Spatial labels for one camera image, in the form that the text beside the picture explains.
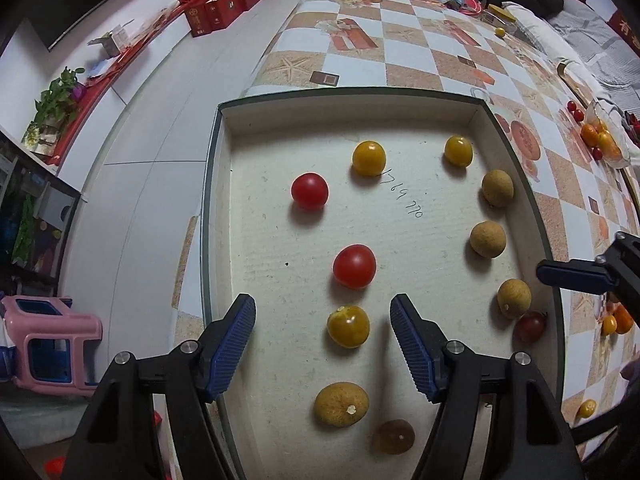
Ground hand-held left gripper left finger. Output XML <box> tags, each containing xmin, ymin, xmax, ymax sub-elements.
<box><xmin>60</xmin><ymin>293</ymin><xmax>257</xmax><ymax>480</ymax></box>

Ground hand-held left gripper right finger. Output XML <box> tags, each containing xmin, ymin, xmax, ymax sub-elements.
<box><xmin>390</xmin><ymin>293</ymin><xmax>586</xmax><ymax>480</ymax></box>

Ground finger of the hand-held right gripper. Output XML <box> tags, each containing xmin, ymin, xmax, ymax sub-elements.
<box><xmin>536</xmin><ymin>232</ymin><xmax>640</xmax><ymax>323</ymax></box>

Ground brown longan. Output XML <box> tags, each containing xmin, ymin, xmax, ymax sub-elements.
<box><xmin>496</xmin><ymin>278</ymin><xmax>532</xmax><ymax>319</ymax></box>
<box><xmin>370</xmin><ymin>419</ymin><xmax>416</xmax><ymax>456</ymax></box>
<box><xmin>314</xmin><ymin>381</ymin><xmax>370</xmax><ymax>428</ymax></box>
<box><xmin>481</xmin><ymin>169</ymin><xmax>515</xmax><ymax>208</ymax></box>
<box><xmin>469</xmin><ymin>220</ymin><xmax>507</xmax><ymax>259</ymax></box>

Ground dark red cherry tomato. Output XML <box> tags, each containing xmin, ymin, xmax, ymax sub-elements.
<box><xmin>515</xmin><ymin>311</ymin><xmax>547</xmax><ymax>345</ymax></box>

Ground white shallow tray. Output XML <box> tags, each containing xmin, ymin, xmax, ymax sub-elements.
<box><xmin>200</xmin><ymin>87</ymin><xmax>566</xmax><ymax>480</ymax></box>

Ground clear glass bowl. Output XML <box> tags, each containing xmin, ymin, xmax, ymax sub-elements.
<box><xmin>585</xmin><ymin>100</ymin><xmax>633</xmax><ymax>170</ymax></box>

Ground pink plastic stool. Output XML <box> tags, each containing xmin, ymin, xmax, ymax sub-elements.
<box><xmin>0</xmin><ymin>295</ymin><xmax>103</xmax><ymax>398</ymax></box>

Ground dark glass cabinet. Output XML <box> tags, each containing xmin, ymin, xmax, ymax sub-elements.
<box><xmin>0</xmin><ymin>130</ymin><xmax>83</xmax><ymax>301</ymax></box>

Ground grey sofa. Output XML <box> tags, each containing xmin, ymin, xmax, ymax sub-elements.
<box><xmin>500</xmin><ymin>0</ymin><xmax>640</xmax><ymax>126</ymax></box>

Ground red cushion with gold print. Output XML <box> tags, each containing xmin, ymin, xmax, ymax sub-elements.
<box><xmin>607</xmin><ymin>10</ymin><xmax>640</xmax><ymax>48</ymax></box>

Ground plastic container with gold lid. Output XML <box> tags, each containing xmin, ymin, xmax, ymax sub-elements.
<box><xmin>482</xmin><ymin>4</ymin><xmax>517</xmax><ymax>28</ymax></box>

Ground checkered tablecloth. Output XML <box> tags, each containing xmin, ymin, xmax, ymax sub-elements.
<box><xmin>242</xmin><ymin>0</ymin><xmax>640</xmax><ymax>461</ymax></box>

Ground potted green plant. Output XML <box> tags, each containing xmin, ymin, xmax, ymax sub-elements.
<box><xmin>32</xmin><ymin>67</ymin><xmax>88</xmax><ymax>133</ymax></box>

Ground small white carton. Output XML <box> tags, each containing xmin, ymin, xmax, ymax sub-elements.
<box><xmin>89</xmin><ymin>20</ymin><xmax>136</xmax><ymax>58</ymax></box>

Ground large red gift box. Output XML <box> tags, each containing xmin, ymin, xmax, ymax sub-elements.
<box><xmin>205</xmin><ymin>0</ymin><xmax>251</xmax><ymax>21</ymax></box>
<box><xmin>179</xmin><ymin>0</ymin><xmax>223</xmax><ymax>38</ymax></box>

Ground black television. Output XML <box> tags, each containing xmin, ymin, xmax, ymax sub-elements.
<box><xmin>25</xmin><ymin>0</ymin><xmax>166</xmax><ymax>51</ymax></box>

